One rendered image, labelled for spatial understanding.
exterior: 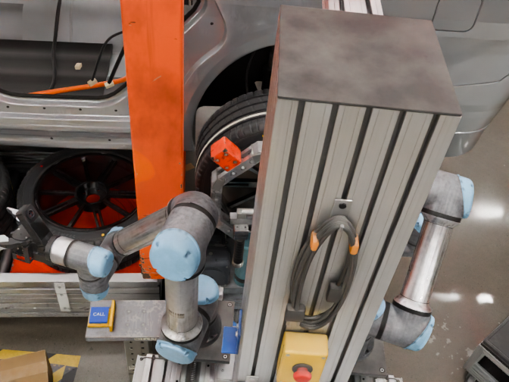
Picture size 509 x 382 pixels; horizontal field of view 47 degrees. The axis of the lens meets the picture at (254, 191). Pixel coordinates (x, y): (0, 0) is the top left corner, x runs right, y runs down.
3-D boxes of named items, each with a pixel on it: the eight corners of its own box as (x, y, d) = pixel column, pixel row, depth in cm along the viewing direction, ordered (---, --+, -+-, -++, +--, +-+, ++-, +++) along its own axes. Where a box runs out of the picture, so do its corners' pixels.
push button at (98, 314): (109, 309, 232) (109, 306, 230) (107, 325, 227) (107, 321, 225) (91, 309, 231) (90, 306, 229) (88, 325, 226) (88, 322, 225)
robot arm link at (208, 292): (223, 300, 185) (225, 275, 175) (208, 336, 176) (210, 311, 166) (187, 289, 187) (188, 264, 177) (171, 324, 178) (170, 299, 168)
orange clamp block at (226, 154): (241, 148, 214) (224, 135, 209) (242, 163, 208) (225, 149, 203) (226, 158, 217) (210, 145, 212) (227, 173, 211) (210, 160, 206)
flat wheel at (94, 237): (147, 165, 317) (145, 132, 301) (179, 258, 276) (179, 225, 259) (19, 189, 297) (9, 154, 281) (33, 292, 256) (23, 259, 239)
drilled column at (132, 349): (153, 361, 267) (149, 311, 237) (151, 382, 260) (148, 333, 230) (131, 362, 266) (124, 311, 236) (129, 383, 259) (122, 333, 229)
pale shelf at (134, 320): (198, 303, 242) (198, 299, 239) (198, 340, 230) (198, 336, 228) (92, 304, 237) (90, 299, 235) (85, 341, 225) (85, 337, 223)
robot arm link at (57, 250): (62, 252, 151) (78, 232, 157) (45, 247, 151) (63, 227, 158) (64, 272, 155) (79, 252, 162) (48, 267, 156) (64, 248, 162)
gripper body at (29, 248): (10, 258, 158) (50, 271, 157) (5, 235, 153) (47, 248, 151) (26, 240, 164) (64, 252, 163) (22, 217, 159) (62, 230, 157)
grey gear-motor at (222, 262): (225, 239, 310) (229, 194, 285) (227, 308, 281) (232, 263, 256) (190, 239, 308) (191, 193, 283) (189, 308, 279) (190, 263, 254)
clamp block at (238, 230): (246, 220, 212) (247, 211, 208) (248, 240, 205) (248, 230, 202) (232, 220, 211) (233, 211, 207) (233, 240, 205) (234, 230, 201)
